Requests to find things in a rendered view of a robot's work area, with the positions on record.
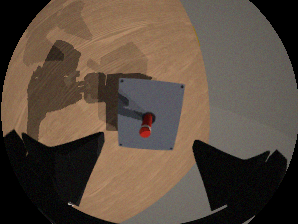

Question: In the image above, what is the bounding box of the dark red peg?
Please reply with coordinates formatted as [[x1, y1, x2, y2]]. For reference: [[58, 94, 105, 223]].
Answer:
[[140, 115, 153, 137]]

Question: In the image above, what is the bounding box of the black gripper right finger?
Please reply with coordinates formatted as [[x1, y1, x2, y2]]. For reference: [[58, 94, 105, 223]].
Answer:
[[193, 140, 270, 212]]

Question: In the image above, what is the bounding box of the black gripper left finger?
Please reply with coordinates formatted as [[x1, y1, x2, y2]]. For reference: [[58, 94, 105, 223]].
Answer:
[[21, 132, 105, 206]]

